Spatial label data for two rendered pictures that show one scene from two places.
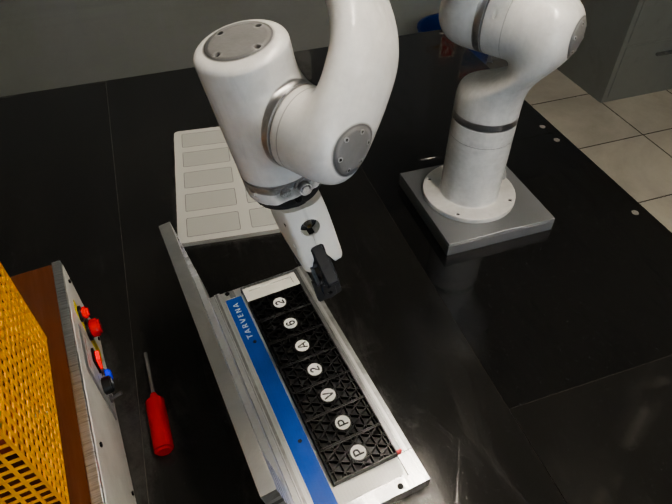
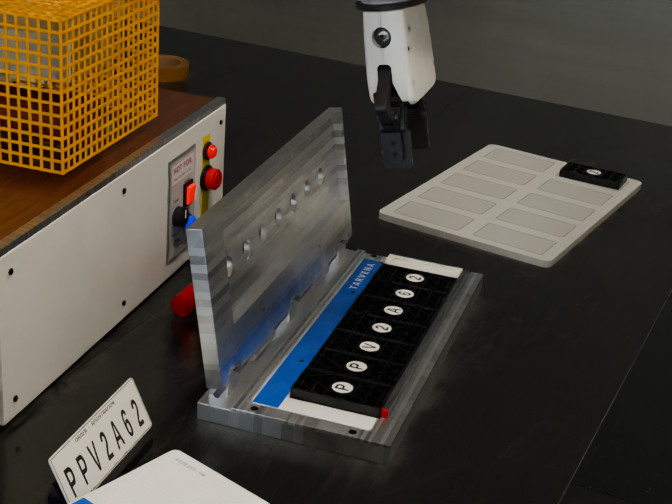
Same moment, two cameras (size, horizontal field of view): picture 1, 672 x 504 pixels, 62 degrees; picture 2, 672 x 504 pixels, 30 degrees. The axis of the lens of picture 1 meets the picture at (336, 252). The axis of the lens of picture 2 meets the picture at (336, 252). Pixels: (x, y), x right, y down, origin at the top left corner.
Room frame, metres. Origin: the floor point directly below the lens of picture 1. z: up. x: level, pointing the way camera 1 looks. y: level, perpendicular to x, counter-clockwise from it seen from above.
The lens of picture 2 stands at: (-0.51, -0.78, 1.60)
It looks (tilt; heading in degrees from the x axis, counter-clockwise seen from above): 24 degrees down; 42
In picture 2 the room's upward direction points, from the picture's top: 5 degrees clockwise
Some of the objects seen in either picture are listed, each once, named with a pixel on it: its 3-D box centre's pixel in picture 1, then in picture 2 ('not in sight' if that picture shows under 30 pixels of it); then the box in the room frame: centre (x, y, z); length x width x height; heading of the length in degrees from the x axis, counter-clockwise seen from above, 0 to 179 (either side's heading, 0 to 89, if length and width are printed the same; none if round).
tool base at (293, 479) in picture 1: (297, 381); (356, 333); (0.47, 0.06, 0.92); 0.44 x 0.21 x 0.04; 26
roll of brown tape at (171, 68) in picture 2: not in sight; (161, 67); (0.98, 1.04, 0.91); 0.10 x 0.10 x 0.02
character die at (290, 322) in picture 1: (290, 325); (404, 297); (0.57, 0.08, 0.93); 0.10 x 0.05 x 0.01; 115
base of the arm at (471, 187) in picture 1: (476, 156); not in sight; (0.91, -0.28, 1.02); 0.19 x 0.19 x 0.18
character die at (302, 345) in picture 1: (302, 347); (392, 314); (0.52, 0.05, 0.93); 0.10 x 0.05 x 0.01; 115
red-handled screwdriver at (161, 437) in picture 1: (154, 399); (214, 279); (0.44, 0.28, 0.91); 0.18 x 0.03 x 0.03; 22
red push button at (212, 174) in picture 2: (94, 327); (212, 178); (0.50, 0.36, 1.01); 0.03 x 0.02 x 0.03; 26
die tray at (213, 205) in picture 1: (237, 175); (516, 199); (1.00, 0.22, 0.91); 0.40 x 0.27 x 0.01; 13
